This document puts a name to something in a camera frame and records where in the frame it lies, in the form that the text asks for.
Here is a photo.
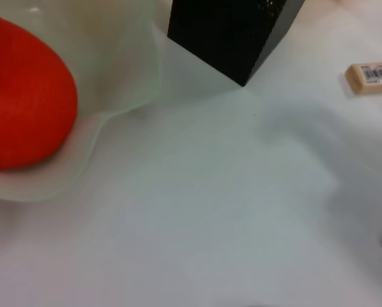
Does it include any red-orange toy orange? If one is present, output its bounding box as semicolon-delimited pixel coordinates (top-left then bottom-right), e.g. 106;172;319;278
0;12;79;171

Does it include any green glass fruit plate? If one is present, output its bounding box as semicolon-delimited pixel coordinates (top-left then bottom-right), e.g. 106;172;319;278
0;0;165;203

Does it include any black mesh pen holder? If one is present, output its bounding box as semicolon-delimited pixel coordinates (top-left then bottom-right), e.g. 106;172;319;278
167;0;307;88

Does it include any beige barcode eraser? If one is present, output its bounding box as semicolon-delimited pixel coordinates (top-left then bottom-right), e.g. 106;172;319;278
343;61;382;96

